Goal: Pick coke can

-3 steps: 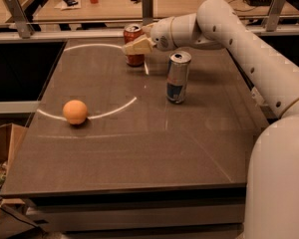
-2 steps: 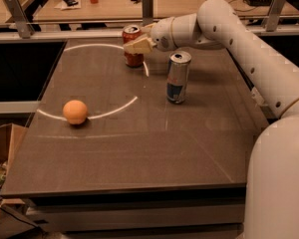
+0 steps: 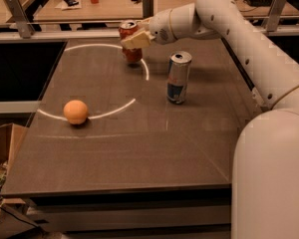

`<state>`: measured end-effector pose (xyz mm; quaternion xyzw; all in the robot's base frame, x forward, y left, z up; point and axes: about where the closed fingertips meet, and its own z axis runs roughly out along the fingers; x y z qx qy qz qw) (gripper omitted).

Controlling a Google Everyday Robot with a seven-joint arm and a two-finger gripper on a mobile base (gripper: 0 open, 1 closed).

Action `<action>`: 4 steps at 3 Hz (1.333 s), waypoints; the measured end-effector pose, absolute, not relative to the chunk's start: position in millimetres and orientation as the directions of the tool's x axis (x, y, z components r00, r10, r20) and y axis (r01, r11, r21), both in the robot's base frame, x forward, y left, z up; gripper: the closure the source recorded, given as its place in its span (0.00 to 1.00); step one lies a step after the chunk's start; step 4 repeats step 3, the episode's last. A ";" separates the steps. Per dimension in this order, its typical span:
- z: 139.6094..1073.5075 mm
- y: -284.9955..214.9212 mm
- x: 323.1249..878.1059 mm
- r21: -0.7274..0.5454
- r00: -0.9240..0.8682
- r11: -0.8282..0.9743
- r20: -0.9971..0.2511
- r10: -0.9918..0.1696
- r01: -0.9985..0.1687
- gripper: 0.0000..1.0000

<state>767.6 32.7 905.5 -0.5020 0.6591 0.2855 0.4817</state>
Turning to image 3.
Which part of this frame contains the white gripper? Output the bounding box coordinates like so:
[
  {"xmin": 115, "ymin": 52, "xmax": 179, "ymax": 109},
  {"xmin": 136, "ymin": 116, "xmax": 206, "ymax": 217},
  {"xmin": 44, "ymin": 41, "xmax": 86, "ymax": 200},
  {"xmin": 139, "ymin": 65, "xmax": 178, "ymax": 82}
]
[{"xmin": 121, "ymin": 10, "xmax": 173, "ymax": 50}]

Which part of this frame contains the red coke can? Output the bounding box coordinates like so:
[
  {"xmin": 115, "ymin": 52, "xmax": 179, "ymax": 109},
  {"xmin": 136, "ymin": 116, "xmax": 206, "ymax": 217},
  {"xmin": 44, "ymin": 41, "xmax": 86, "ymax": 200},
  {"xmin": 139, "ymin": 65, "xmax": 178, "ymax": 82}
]
[{"xmin": 119, "ymin": 20, "xmax": 143, "ymax": 64}]

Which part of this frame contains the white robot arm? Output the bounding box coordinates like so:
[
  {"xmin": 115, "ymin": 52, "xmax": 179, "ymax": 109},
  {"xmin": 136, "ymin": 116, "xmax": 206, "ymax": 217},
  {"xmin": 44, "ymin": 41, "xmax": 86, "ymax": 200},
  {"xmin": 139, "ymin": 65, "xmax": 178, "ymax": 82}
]
[{"xmin": 122, "ymin": 0, "xmax": 299, "ymax": 239}]

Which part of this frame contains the silver blue energy drink can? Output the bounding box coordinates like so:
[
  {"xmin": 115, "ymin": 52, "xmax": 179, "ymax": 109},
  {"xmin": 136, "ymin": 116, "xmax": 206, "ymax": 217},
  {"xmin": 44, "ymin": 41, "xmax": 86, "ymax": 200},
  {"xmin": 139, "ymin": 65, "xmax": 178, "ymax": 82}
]
[{"xmin": 166, "ymin": 51, "xmax": 192, "ymax": 105}]

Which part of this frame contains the orange fruit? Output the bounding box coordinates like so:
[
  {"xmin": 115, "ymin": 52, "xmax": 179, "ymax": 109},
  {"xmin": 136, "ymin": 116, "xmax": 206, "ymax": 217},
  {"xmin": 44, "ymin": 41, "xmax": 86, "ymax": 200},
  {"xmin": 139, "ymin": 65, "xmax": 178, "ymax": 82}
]
[{"xmin": 63, "ymin": 100, "xmax": 88, "ymax": 124}]

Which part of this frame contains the cardboard box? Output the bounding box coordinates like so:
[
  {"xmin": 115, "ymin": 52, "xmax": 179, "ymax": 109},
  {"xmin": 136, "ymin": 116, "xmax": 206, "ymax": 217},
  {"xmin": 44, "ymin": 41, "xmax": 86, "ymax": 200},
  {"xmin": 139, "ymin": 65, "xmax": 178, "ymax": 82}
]
[{"xmin": 0, "ymin": 123, "xmax": 27, "ymax": 172}]

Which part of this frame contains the grey drawer cabinet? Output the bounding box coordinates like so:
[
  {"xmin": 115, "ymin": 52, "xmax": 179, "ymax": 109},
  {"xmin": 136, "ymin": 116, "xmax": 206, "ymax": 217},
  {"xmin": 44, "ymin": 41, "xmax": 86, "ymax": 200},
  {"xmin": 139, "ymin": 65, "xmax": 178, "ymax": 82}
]
[{"xmin": 27, "ymin": 185, "xmax": 231, "ymax": 233}]

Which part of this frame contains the middle metal bracket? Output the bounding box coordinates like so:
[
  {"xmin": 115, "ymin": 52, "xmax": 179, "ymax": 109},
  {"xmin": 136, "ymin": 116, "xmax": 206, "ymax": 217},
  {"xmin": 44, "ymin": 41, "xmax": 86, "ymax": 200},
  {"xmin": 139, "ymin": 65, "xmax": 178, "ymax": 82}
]
[{"xmin": 143, "ymin": 0, "xmax": 153, "ymax": 18}]

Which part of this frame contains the metal bracket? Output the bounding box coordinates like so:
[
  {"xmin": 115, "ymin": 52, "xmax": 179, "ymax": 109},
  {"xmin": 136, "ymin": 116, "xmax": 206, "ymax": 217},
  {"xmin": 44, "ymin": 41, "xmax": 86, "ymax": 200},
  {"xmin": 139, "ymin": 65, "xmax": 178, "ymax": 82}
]
[
  {"xmin": 4, "ymin": 0, "xmax": 35, "ymax": 39},
  {"xmin": 143, "ymin": 0, "xmax": 153, "ymax": 18},
  {"xmin": 262, "ymin": 0, "xmax": 287, "ymax": 32}
]

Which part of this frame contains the black cable on desk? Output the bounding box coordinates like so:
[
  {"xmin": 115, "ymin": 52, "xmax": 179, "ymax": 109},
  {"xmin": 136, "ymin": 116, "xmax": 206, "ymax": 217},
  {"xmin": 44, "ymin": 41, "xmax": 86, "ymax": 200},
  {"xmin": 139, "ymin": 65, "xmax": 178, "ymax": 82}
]
[{"xmin": 233, "ymin": 0, "xmax": 255, "ymax": 13}]

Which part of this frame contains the left metal bracket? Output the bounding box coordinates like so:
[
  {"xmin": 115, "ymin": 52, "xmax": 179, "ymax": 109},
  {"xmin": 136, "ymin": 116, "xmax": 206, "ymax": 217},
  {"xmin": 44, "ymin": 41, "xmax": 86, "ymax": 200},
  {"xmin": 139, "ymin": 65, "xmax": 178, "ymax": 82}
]
[{"xmin": 4, "ymin": 0, "xmax": 35, "ymax": 39}]

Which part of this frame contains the right metal bracket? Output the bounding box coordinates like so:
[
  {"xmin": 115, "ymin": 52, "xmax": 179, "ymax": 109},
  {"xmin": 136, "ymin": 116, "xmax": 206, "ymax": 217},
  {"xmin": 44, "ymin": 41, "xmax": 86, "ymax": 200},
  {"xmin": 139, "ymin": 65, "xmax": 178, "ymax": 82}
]
[{"xmin": 262, "ymin": 0, "xmax": 287, "ymax": 32}]

